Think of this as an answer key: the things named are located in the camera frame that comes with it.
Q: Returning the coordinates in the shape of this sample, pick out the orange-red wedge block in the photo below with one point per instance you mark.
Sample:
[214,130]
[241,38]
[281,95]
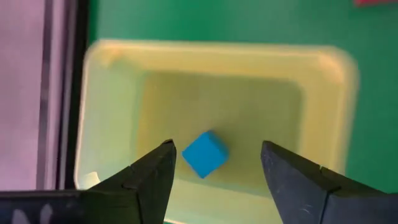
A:
[376,2]

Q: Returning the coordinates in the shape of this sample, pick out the yellow translucent plastic bin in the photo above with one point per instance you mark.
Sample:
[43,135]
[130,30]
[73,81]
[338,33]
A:
[217,93]

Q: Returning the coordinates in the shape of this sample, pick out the black metal table frame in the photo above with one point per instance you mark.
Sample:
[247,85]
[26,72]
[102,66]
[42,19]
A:
[74,124]

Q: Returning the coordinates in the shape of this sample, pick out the green table mat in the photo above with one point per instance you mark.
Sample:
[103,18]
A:
[217,21]

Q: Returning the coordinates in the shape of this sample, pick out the blue cube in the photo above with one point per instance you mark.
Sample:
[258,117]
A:
[205,154]

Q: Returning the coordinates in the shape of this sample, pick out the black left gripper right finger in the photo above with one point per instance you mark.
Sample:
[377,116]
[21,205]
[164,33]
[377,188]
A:
[311,196]

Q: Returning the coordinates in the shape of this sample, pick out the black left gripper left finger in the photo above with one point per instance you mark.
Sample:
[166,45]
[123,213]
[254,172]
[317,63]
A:
[146,193]

